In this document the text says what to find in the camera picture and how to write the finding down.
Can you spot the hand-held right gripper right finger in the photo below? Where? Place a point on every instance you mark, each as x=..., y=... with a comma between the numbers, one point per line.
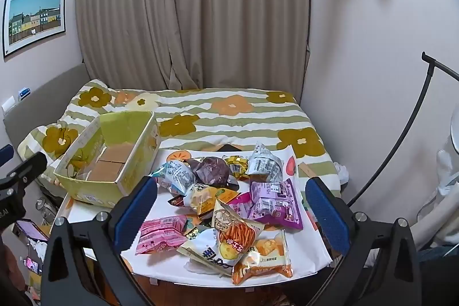
x=328, y=216

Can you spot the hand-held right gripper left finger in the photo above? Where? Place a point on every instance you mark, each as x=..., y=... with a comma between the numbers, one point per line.
x=138, y=212

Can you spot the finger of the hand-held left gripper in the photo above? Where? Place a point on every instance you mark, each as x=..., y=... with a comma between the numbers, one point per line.
x=30, y=166
x=5, y=154

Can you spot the small dark snack bar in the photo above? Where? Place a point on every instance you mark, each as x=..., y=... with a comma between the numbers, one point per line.
x=176, y=201

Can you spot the blue white snack packet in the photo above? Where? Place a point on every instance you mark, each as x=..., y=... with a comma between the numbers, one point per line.
x=175, y=178

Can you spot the green cardboard box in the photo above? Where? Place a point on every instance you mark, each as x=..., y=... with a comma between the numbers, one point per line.
x=140, y=155

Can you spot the dark green snack bar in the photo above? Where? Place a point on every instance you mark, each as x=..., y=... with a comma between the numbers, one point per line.
x=193, y=230

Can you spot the yellow cartoon snack packet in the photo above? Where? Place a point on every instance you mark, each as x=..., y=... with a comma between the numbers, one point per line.
x=206, y=196

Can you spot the orange white cracker packet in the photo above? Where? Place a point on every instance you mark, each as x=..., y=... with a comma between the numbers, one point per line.
x=265, y=255

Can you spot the white potato chip packet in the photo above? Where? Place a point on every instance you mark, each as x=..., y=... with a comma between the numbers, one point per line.
x=208, y=252

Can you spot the silver grey snack packet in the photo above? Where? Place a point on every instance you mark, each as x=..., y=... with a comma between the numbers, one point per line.
x=263, y=164

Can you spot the dark purple snack packet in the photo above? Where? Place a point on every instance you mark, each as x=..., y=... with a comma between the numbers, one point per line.
x=211, y=171

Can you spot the small pink snack packet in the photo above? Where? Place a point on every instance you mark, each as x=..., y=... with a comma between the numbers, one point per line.
x=240, y=204

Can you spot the orange sticks snack packet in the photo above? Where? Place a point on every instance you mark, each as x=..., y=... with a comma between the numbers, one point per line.
x=236, y=234

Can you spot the person's left hand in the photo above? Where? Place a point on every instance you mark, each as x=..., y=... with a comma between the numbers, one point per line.
x=14, y=273

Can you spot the smartphone with lit screen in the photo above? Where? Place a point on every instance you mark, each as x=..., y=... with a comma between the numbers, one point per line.
x=30, y=230

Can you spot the glass jar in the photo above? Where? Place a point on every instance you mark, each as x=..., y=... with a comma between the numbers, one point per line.
x=46, y=211

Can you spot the crumpled white tissue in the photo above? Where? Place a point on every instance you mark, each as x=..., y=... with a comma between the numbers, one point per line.
x=342, y=173

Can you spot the fruit print white tablecloth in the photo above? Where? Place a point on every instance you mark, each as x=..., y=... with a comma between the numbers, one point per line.
x=304, y=255

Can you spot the brown cardboard piece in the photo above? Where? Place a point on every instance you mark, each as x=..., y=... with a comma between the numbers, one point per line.
x=307, y=170

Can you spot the small blue box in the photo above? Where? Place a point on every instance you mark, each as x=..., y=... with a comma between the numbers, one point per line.
x=24, y=93

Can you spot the grey padded headboard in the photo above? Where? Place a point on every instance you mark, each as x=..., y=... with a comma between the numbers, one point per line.
x=43, y=91

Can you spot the black smartphone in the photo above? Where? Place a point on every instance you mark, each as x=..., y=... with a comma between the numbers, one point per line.
x=229, y=148

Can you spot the white garment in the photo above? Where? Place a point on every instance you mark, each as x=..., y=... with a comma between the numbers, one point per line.
x=446, y=177

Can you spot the floral striped blanket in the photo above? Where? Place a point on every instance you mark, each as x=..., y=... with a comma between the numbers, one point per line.
x=233, y=119

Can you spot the black curved lamp stand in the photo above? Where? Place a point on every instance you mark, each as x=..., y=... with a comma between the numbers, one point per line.
x=417, y=105

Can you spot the beige curtain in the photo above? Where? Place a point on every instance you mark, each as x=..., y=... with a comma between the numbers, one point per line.
x=179, y=5

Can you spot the framed wall poster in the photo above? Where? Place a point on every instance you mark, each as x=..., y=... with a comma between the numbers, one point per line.
x=34, y=19

